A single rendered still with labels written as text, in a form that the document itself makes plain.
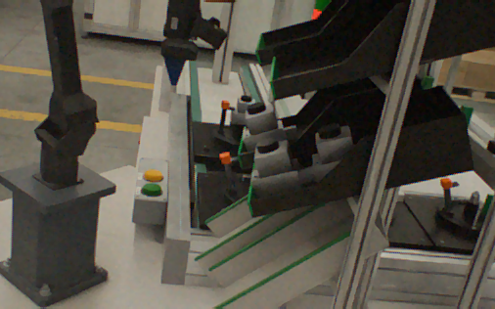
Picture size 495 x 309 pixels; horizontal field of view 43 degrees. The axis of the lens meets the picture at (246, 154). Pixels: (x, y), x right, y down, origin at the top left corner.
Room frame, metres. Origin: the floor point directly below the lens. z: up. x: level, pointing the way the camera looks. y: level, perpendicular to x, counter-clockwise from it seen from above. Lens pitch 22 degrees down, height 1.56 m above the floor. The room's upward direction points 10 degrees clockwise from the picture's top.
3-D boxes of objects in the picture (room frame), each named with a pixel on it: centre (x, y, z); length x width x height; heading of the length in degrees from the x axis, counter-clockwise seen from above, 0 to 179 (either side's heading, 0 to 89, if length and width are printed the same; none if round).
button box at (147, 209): (1.25, 0.20, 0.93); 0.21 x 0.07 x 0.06; 10
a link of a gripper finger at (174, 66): (1.10, 0.15, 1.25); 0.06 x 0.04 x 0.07; 99
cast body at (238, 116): (1.53, 0.02, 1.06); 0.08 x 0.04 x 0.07; 99
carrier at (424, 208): (1.28, -0.52, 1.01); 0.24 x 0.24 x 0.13; 10
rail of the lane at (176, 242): (1.44, 0.17, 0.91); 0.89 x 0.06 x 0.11; 10
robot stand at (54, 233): (0.97, 0.32, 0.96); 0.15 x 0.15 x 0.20; 55
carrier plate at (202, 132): (1.53, 0.03, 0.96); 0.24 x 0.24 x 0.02; 10
